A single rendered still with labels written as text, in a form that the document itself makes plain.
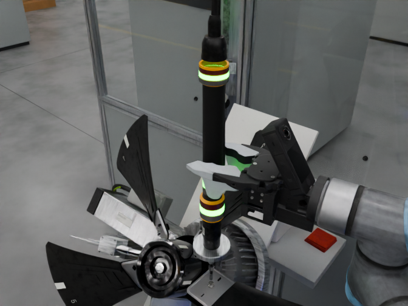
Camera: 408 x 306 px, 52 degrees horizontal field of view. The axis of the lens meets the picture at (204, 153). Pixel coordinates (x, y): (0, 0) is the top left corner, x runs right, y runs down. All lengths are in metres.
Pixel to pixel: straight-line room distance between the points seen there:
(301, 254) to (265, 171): 0.84
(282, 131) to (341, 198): 0.12
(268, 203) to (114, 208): 0.64
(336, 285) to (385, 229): 1.16
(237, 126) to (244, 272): 0.40
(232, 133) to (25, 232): 2.05
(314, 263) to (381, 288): 0.80
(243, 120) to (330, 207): 0.61
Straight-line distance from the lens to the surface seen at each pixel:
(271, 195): 0.62
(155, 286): 0.89
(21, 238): 2.94
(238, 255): 0.99
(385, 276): 0.65
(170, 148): 1.91
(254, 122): 1.14
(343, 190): 0.61
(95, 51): 2.07
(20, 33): 6.58
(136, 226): 1.13
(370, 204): 0.60
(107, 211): 1.21
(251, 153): 0.68
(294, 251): 1.45
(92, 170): 3.41
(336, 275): 1.71
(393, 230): 0.60
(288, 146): 0.60
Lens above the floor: 1.87
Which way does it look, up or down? 32 degrees down
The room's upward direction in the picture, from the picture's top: straight up
